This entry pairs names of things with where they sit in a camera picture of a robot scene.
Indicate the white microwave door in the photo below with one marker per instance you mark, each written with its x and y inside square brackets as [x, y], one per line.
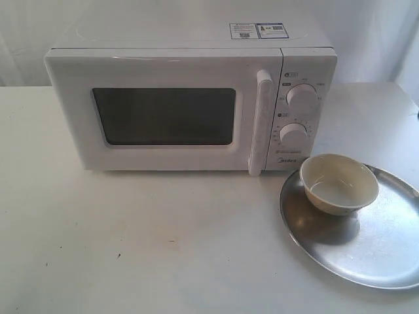
[168, 109]

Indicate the cream ceramic bowl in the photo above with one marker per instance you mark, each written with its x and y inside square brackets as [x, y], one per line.
[338, 185]

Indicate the upper white power knob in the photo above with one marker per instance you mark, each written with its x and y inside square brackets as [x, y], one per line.
[302, 98]

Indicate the white warning label sticker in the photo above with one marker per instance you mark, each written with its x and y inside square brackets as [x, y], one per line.
[264, 30]

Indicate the round steel tray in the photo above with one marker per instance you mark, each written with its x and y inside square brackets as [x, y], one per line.
[375, 247]

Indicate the lower white timer knob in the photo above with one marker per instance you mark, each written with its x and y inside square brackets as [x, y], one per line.
[293, 135]

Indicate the white microwave oven body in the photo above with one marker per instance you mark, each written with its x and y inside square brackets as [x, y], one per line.
[304, 62]

